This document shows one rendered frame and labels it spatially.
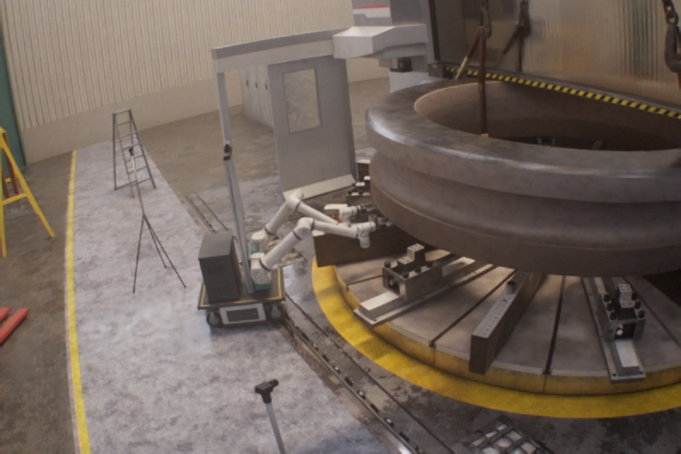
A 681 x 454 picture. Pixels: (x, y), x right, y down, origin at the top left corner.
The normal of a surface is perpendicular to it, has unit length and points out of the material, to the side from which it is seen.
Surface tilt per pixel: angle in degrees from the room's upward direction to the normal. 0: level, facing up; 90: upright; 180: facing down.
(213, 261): 90
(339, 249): 90
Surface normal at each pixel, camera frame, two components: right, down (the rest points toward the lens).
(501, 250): -0.61, 0.36
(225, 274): 0.14, 0.36
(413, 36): 0.48, 0.29
